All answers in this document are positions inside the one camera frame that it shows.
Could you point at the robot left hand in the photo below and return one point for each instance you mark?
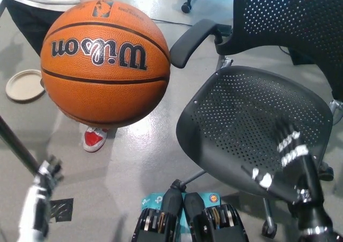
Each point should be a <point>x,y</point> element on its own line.
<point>34,212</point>

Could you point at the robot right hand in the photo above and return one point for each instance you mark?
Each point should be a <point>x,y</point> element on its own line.
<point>294,172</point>

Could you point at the orange Wilson basketball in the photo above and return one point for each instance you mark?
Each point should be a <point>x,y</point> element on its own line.
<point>104,92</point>

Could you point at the black perforated office chair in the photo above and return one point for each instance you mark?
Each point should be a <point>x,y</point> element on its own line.
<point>241,105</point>

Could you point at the person in dark trousers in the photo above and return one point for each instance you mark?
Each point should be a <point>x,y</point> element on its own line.
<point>32,19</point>

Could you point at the black tape floor marker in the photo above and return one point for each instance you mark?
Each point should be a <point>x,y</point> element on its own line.
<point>63,210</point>

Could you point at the black metal pole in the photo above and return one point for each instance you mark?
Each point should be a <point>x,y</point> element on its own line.
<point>16,143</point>

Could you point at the red and white sneaker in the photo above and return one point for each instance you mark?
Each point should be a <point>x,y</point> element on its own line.
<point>93,140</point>

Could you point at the teal tp-link box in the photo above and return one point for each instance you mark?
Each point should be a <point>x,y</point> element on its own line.
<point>154,200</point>

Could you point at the beige paper plate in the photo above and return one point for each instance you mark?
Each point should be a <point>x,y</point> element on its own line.
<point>24,85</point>

